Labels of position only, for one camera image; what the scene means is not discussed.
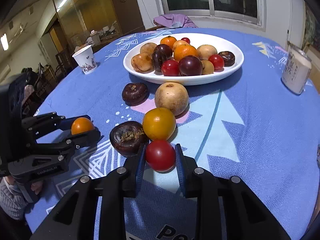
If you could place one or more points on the small red fruit right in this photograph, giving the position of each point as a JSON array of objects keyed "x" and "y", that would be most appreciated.
[{"x": 217, "y": 62}]

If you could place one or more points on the small red cherry fruit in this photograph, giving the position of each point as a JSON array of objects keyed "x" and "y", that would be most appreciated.
[{"x": 186, "y": 40}]

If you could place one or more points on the large beige pear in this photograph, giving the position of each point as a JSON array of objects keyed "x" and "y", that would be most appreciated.
[{"x": 172, "y": 96}]

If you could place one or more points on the dark purple plum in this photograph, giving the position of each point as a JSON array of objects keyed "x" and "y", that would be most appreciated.
[{"x": 190, "y": 66}]

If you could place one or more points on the dark mangosteen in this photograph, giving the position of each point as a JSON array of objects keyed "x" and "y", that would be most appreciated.
[
  {"x": 228, "y": 57},
  {"x": 135, "y": 93},
  {"x": 127, "y": 137}
]

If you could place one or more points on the purple cloth on chair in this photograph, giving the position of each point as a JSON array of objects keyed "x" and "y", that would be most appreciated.
[{"x": 173, "y": 21}]

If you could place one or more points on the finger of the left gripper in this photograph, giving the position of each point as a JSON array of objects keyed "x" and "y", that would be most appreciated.
[
  {"x": 41, "y": 125},
  {"x": 70, "y": 143}
]

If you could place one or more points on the white paper cup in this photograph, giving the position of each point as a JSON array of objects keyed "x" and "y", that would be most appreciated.
[{"x": 85, "y": 59}]

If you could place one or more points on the dark plum in plate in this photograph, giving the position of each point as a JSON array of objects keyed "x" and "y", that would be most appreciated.
[{"x": 165, "y": 49}]

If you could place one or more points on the brown onion-like fruit front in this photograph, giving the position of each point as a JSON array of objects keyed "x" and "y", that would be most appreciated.
[{"x": 142, "y": 62}]

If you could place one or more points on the blue patterned tablecloth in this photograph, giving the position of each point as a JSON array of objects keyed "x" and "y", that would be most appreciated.
[{"x": 248, "y": 125}]

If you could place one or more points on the large orange tangerine plate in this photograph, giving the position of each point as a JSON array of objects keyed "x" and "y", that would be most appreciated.
[{"x": 184, "y": 50}]

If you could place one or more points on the beige fruit in plate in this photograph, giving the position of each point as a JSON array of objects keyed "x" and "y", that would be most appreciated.
[{"x": 206, "y": 51}]

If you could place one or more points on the brown fruit back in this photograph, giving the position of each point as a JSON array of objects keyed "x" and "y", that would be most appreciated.
[{"x": 148, "y": 48}]

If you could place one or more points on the small tan fruit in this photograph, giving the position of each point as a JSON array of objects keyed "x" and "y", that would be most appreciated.
[{"x": 207, "y": 67}]

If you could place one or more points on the orange round fruit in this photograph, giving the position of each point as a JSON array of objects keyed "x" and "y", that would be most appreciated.
[{"x": 179, "y": 43}]

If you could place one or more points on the person's left hand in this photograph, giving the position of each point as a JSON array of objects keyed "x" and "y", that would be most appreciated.
[{"x": 35, "y": 187}]

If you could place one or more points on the dark mangosteen in plate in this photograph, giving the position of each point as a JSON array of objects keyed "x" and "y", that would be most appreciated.
[{"x": 228, "y": 57}]

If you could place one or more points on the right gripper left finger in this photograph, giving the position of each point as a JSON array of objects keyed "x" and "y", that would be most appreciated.
[{"x": 74, "y": 215}]

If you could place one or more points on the white beverage can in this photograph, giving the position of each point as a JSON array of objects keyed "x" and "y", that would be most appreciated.
[{"x": 297, "y": 70}]

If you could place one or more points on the orange tangerine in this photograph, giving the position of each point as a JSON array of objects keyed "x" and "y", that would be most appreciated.
[{"x": 81, "y": 125}]

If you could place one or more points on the grey knitted sleeve forearm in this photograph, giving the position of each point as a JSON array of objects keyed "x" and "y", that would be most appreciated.
[{"x": 13, "y": 202}]

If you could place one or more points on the yellow orange fruit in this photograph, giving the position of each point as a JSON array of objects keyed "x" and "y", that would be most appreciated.
[{"x": 159, "y": 124}]

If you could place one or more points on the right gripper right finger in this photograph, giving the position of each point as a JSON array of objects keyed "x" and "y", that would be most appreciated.
[{"x": 226, "y": 208}]

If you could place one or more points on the red tomato fruit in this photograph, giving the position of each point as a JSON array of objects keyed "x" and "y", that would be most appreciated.
[{"x": 160, "y": 155}]

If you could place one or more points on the red fruit plate front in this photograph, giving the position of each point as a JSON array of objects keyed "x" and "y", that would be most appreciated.
[{"x": 170, "y": 68}]

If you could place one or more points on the wooden glass cabinet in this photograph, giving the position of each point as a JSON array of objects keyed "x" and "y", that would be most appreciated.
[{"x": 111, "y": 18}]

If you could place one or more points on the small dark fruit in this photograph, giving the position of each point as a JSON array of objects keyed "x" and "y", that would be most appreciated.
[{"x": 158, "y": 58}]

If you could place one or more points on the small tangerine plate back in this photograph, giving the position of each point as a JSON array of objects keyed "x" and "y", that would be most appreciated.
[{"x": 169, "y": 41}]

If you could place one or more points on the white oval plate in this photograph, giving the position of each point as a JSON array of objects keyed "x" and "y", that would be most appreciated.
[{"x": 197, "y": 39}]

